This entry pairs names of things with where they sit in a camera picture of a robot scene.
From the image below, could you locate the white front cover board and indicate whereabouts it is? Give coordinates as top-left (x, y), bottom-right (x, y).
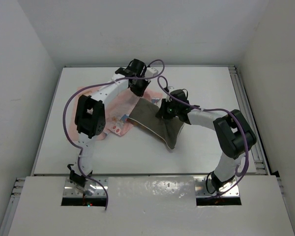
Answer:
top-left (9, 176), bottom-right (294, 236)

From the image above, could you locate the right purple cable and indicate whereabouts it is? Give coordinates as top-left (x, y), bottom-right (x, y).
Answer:
top-left (157, 76), bottom-right (250, 199)

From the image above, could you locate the metal base plate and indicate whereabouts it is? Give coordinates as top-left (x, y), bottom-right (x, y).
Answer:
top-left (62, 177), bottom-right (108, 198)
top-left (194, 177), bottom-right (240, 198)

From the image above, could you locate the purple cable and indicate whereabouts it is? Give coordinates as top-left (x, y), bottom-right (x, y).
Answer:
top-left (157, 76), bottom-right (250, 199)
top-left (63, 59), bottom-right (165, 211)

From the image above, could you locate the grey floral pillow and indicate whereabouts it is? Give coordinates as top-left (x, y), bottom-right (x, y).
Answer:
top-left (127, 98), bottom-right (184, 150)

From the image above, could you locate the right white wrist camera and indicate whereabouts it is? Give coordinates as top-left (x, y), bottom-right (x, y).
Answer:
top-left (165, 86), bottom-right (176, 94)

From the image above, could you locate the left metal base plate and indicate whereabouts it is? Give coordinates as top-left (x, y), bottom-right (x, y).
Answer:
top-left (62, 177), bottom-right (108, 198)

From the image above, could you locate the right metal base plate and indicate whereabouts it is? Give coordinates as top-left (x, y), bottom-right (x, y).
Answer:
top-left (194, 177), bottom-right (240, 198)

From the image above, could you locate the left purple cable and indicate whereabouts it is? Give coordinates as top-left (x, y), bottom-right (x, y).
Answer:
top-left (63, 59), bottom-right (165, 211)

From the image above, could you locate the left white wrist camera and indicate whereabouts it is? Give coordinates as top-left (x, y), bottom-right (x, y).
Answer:
top-left (145, 67), bottom-right (158, 78)

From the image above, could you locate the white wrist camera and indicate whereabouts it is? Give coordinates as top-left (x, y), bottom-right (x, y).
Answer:
top-left (165, 86), bottom-right (176, 94)
top-left (145, 67), bottom-right (158, 78)

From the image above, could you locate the left aluminium frame rail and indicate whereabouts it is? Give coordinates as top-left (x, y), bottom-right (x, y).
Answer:
top-left (0, 177), bottom-right (26, 236)

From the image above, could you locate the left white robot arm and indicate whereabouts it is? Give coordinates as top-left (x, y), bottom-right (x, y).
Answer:
top-left (62, 59), bottom-right (158, 188)

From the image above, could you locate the pink cartoon pillowcase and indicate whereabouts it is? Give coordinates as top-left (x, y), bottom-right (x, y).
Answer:
top-left (71, 85), bottom-right (163, 141)

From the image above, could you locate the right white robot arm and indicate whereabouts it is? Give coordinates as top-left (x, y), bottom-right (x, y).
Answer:
top-left (156, 87), bottom-right (257, 193)

